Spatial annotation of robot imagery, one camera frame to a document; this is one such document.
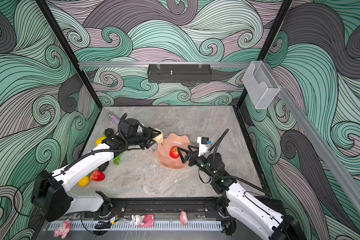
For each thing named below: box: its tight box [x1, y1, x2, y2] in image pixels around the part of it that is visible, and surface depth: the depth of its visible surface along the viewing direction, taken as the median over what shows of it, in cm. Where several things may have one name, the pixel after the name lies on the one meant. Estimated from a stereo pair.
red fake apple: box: [169, 146, 180, 159], surface depth 90 cm
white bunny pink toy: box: [130, 214, 155, 228], surface depth 69 cm
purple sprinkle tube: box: [109, 114, 120, 124], surface depth 112 cm
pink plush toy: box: [53, 219, 71, 239], surface depth 67 cm
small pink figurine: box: [179, 210, 188, 226], surface depth 68 cm
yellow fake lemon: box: [95, 136, 107, 146], surface depth 99 cm
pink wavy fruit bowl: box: [154, 133, 194, 170], surface depth 93 cm
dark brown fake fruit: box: [104, 128, 115, 137], surface depth 102 cm
